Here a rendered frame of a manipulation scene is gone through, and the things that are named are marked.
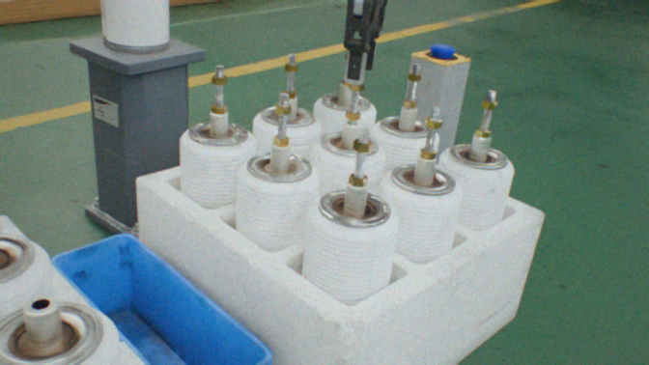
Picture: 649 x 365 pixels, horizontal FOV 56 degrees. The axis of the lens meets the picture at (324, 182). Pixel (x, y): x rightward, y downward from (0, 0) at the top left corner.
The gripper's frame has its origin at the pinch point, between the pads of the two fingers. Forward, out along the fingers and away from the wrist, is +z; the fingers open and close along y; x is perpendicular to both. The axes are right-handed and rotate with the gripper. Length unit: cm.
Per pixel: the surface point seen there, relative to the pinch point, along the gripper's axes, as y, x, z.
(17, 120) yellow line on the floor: 39, 82, 36
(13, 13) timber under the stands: 113, 141, 33
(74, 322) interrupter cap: -41.9, 11.7, 10.5
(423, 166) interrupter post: -7.9, -9.9, 8.1
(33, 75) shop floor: 68, 100, 36
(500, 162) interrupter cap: 2.3, -19.1, 10.0
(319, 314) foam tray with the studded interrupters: -25.3, -3.0, 18.0
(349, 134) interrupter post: -1.5, 0.0, 8.6
